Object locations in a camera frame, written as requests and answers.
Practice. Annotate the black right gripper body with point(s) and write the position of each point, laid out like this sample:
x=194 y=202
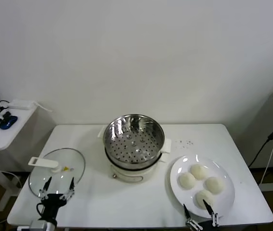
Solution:
x=204 y=227

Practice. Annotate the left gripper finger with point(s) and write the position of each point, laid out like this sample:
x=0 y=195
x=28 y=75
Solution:
x=69 y=191
x=45 y=192

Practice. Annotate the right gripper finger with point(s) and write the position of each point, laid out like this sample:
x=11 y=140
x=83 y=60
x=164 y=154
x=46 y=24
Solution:
x=191 y=222
x=214 y=219

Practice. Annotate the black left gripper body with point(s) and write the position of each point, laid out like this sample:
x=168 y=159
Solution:
x=52 y=204

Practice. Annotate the white steamed baozi bun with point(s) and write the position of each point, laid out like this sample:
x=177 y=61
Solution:
x=201 y=196
x=186 y=181
x=214 y=185
x=198 y=171

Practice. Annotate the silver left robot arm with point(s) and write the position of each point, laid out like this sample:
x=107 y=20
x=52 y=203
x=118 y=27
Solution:
x=52 y=226

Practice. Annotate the stainless steel steamer basket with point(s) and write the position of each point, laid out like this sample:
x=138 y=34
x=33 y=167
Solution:
x=117 y=130

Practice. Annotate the white round plate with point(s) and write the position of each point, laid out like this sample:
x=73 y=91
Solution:
x=223 y=173

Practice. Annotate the white electric cooker pot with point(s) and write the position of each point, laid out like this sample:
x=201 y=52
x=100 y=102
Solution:
x=126 y=176

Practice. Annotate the white side table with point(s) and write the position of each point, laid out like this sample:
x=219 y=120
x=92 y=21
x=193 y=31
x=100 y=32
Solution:
x=3 y=137

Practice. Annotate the blue computer mouse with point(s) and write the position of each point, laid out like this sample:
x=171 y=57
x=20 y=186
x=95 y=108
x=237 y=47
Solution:
x=8 y=122

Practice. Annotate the small black device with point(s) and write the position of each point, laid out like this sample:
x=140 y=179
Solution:
x=6 y=115

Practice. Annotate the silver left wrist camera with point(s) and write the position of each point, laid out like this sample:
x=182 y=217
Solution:
x=38 y=226

